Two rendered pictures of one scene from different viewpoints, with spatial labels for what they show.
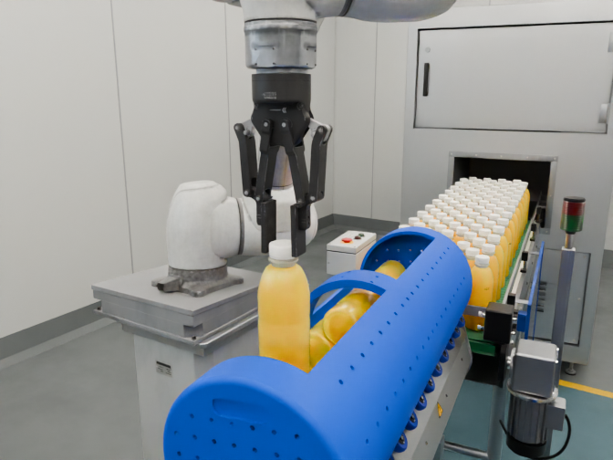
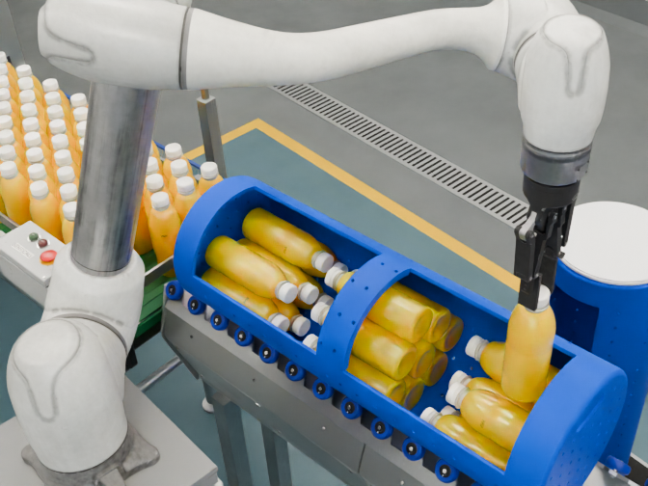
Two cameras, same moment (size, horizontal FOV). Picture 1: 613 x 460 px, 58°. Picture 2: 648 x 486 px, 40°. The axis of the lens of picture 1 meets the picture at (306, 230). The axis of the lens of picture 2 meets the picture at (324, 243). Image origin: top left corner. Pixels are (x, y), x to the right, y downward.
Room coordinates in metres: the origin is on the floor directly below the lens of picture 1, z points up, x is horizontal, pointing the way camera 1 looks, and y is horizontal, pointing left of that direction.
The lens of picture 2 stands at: (0.70, 1.06, 2.31)
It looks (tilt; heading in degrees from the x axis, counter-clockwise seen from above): 40 degrees down; 289
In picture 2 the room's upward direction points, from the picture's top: 4 degrees counter-clockwise
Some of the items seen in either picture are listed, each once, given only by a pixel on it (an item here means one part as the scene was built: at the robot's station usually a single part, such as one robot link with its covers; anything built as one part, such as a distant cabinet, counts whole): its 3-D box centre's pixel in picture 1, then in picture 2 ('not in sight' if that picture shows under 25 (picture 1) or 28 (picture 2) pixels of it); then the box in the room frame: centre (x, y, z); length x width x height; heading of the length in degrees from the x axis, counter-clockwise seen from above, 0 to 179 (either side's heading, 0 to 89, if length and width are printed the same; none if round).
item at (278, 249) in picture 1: (283, 249); (536, 295); (0.73, 0.03, 1.37); 0.04 x 0.04 x 0.02
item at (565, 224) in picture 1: (571, 221); not in sight; (1.66, -0.82, 1.18); 0.06 x 0.06 x 0.05
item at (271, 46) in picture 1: (281, 49); (554, 152); (0.73, 0.03, 1.63); 0.09 x 0.09 x 0.06
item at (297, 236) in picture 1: (298, 229); (546, 273); (0.72, 0.01, 1.40); 0.03 x 0.01 x 0.07; 155
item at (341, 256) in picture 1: (352, 252); (41, 265); (1.78, -0.15, 1.05); 0.20 x 0.10 x 0.10; 155
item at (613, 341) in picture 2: not in sight; (587, 377); (0.59, -0.55, 0.59); 0.28 x 0.28 x 0.88
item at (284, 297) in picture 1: (284, 322); (528, 344); (0.73, 0.03, 1.26); 0.07 x 0.07 x 0.20
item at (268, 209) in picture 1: (268, 225); (529, 288); (0.74, 0.05, 1.40); 0.03 x 0.01 x 0.07; 155
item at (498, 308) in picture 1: (497, 324); not in sight; (1.43, -0.53, 0.95); 0.10 x 0.07 x 0.10; 65
